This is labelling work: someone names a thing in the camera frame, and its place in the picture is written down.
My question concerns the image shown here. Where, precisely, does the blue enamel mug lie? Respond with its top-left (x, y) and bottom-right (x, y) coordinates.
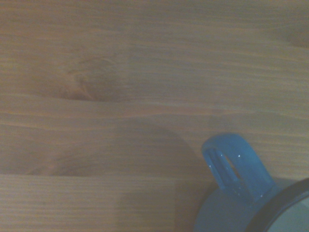
top-left (193, 132), bottom-right (309, 232)

